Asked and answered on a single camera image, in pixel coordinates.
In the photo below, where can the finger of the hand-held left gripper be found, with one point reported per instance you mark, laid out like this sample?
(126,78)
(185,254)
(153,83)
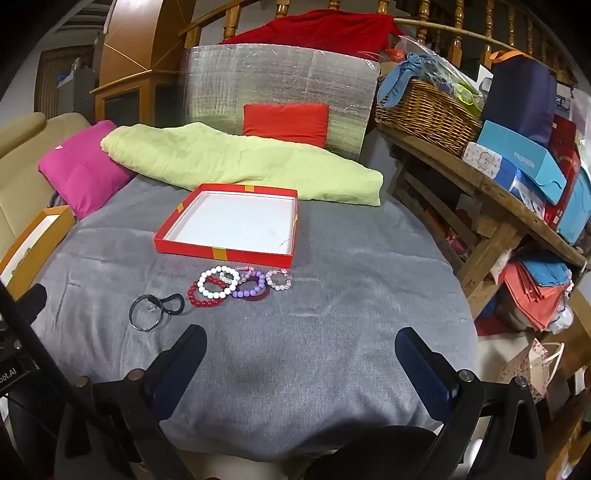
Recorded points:
(30,302)

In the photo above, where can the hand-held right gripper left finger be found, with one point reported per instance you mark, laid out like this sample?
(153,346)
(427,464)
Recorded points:
(182,369)

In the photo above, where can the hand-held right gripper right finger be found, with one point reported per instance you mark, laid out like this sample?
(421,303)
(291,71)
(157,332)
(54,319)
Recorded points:
(420,369)

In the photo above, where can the grey bangle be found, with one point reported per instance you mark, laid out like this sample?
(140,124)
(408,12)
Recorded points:
(131,314)

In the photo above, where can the maroon bangle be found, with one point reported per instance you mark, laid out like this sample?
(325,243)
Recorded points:
(258,298)

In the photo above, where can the red cardboard box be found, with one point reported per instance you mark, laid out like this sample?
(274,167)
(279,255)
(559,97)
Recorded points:
(231,217)

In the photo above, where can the orange box lid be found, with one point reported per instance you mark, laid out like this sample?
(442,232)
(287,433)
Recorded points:
(46,226)

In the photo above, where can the grey blanket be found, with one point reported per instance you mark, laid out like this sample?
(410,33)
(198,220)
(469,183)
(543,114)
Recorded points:
(346,300)

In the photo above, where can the patterned paper gift bag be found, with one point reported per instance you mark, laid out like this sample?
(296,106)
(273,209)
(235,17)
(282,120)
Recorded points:
(531,364)

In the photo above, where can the beige sofa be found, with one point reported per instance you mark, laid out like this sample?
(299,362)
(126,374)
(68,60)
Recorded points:
(18,184)

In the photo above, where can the stack of folded cloths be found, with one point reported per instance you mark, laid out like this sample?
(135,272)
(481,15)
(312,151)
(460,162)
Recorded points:
(531,290)

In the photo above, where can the magenta pillow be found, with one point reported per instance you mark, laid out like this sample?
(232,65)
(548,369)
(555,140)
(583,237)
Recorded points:
(83,170)

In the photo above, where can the wooden bench shelf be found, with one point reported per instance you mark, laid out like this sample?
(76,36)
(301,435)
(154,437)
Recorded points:
(498,198)

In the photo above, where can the grey storage cabinet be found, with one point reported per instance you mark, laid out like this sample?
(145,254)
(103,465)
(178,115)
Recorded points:
(78,92)

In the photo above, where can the white patterned box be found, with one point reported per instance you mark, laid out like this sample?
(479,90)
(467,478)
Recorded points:
(482,159)

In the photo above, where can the light green blanket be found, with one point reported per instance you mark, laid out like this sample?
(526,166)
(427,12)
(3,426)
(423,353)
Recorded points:
(258,161)

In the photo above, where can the teal box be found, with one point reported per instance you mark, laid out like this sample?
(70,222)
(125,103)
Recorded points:
(579,207)

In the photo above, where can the light blue box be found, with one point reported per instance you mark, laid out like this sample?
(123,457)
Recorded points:
(517,152)

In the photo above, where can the red gift box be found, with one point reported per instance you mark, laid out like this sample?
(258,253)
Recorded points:
(565,161)

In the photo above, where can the wicker basket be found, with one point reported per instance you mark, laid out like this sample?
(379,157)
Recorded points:
(425,115)

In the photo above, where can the red pillow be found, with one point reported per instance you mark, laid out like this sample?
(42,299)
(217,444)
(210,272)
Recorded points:
(286,122)

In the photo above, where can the wooden cabinet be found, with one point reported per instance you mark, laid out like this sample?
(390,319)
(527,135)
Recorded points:
(134,37)

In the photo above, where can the blue cloth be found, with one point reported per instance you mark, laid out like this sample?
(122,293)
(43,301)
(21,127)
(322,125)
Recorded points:
(397,83)

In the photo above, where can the navy bag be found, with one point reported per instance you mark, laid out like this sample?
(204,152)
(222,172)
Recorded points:
(517,97)

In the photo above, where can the silver foil insulation panel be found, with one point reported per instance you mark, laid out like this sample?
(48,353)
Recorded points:
(277,74)

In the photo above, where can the wooden railing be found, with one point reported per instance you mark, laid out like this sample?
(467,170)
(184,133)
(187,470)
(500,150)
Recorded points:
(455,44)

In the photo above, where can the red cloth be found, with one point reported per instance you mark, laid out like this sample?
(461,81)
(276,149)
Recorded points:
(318,30)

